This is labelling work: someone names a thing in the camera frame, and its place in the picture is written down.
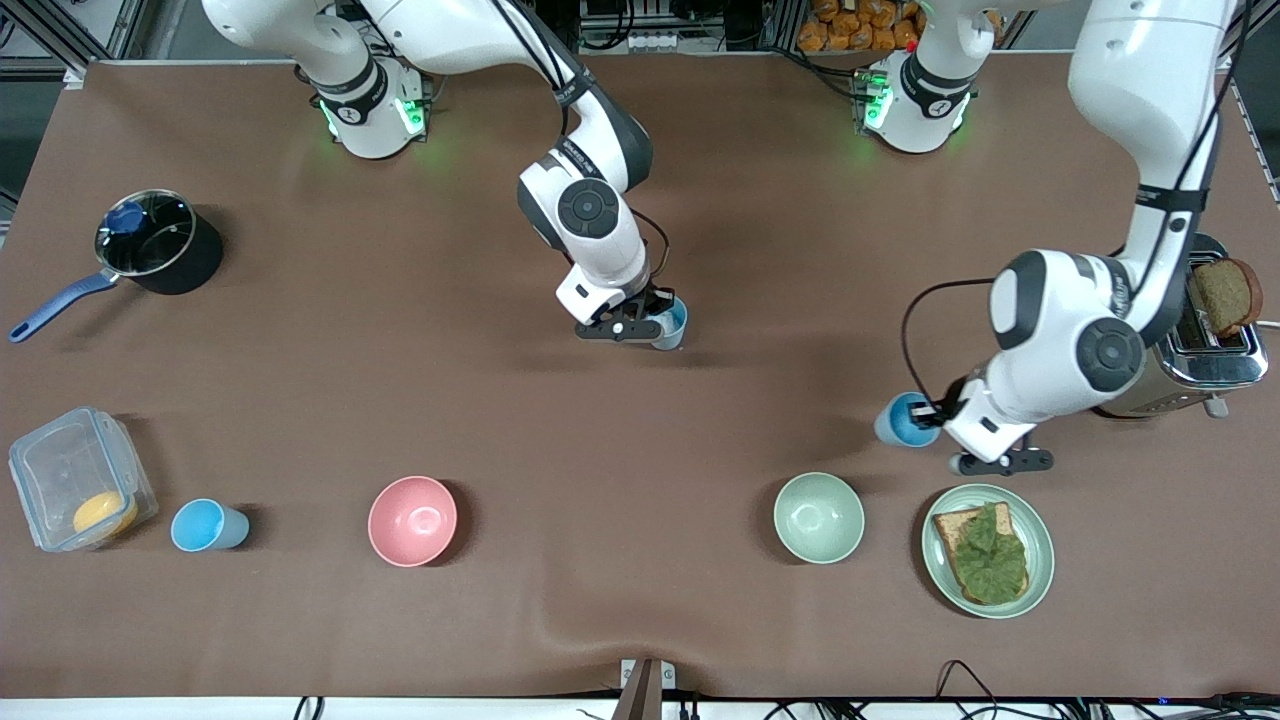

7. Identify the green lettuce leaf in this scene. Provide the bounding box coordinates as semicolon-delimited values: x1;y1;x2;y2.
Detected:
950;503;1030;605

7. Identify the clear plastic food container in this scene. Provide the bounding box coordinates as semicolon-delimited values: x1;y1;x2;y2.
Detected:
8;406;160;553

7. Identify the brown toast slice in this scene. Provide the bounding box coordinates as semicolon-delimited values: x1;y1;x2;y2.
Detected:
932;502;1031;607

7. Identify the bag of orange snacks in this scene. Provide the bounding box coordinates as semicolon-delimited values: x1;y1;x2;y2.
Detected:
796;0;923;54

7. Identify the black looped floor cable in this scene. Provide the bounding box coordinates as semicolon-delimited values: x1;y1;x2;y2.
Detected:
934;659;1001;720

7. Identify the blue plastic cup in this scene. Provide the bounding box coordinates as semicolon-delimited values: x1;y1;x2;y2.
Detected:
648;296;690;352
874;391;943;449
170;498;251;553

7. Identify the pale green plate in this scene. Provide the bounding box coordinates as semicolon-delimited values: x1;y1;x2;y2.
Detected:
921;484;1056;620

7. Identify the pink bowl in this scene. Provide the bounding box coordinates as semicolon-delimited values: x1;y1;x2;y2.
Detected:
367;475;459;568

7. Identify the orange round food piece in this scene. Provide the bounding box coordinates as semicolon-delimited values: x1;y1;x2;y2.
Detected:
72;490;139;537

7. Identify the brown bread slice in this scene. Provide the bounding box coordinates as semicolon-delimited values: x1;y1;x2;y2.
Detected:
1189;257;1265;339

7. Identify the pale green bowl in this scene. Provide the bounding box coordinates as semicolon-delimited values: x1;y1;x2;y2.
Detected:
773;472;866;565

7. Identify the black saucepan blue handle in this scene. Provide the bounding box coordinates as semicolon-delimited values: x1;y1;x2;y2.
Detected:
9;189;225;344

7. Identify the beige chrome toaster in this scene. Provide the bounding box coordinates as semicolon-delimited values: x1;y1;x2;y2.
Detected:
1095;232;1270;419

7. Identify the metal table clamp bracket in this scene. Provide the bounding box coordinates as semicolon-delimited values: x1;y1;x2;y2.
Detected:
612;657;678;720

